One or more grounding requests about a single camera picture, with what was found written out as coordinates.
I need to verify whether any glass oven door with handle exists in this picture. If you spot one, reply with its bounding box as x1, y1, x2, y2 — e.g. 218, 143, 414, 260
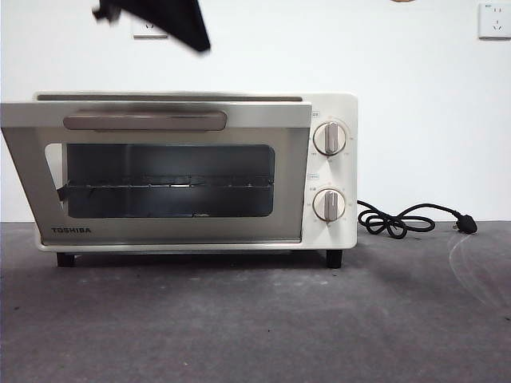
0, 100, 313, 247

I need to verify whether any white oven temperature knob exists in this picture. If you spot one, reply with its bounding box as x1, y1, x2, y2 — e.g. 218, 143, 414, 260
313, 121, 347, 156

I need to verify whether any white Toshiba toaster oven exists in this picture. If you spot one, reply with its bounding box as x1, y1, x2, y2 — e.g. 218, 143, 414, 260
32, 90, 359, 269

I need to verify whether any white oven timer knob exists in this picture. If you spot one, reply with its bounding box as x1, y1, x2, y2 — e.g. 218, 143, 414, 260
313, 188, 347, 223

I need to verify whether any white wall socket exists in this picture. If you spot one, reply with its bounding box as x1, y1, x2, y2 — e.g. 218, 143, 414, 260
133, 18, 168, 40
478, 2, 511, 40

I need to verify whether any metal wire oven rack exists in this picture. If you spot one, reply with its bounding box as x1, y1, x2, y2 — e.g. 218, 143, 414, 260
58, 174, 277, 200

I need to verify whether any black power cable with plug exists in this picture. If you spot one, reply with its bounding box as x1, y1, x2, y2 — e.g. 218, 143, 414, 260
356, 199, 479, 239

